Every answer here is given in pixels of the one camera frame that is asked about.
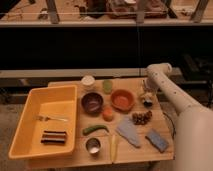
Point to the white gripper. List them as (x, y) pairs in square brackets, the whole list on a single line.
[(141, 90)]

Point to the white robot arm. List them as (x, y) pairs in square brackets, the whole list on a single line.
[(194, 132)]

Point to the yellow plastic tray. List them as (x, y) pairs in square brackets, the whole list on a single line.
[(47, 125)]

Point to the orange bowl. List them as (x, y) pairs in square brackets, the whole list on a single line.
[(122, 100)]

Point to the brown grape bunch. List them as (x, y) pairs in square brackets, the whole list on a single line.
[(141, 118)]

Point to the green cup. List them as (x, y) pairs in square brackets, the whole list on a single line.
[(107, 86)]

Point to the orange carrot toy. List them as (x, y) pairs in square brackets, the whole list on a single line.
[(108, 114)]

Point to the blue sponge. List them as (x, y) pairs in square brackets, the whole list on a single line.
[(157, 140)]

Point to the dark purple bowl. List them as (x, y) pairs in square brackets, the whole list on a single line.
[(92, 103)]

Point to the yellow plastic knife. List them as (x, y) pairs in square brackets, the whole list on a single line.
[(113, 148)]

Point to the white lidded cup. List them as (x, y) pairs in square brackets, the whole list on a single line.
[(88, 82)]

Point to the green cucumber toy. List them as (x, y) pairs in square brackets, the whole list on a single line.
[(94, 128)]

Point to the small steel cup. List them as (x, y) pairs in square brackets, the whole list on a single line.
[(93, 146)]

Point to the silver fork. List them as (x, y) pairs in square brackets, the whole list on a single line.
[(46, 118)]

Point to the dark brown striped block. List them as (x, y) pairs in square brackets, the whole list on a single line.
[(54, 137)]

